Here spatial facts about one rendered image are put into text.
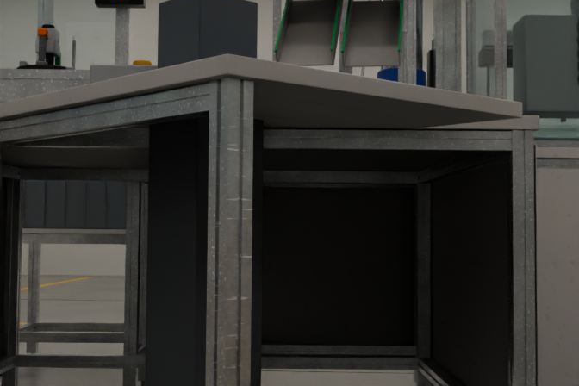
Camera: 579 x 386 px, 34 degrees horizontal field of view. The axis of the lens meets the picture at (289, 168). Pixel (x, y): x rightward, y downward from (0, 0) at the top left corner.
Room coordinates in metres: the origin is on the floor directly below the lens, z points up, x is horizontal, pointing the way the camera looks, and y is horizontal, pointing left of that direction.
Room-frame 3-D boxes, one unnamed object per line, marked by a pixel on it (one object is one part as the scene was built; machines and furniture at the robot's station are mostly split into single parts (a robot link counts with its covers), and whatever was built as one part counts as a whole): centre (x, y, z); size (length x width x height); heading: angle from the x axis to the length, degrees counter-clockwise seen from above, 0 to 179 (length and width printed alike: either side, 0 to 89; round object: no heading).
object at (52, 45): (2.22, 0.57, 1.06); 0.08 x 0.04 x 0.07; 1
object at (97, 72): (1.99, 0.32, 0.93); 0.21 x 0.07 x 0.06; 91
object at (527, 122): (2.65, 0.24, 0.84); 1.50 x 1.41 x 0.03; 91
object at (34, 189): (4.25, 0.88, 0.73); 0.62 x 0.42 x 0.23; 91
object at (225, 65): (1.86, 0.13, 0.84); 0.90 x 0.70 x 0.03; 42
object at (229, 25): (1.83, 0.16, 0.96); 0.14 x 0.14 x 0.20; 42
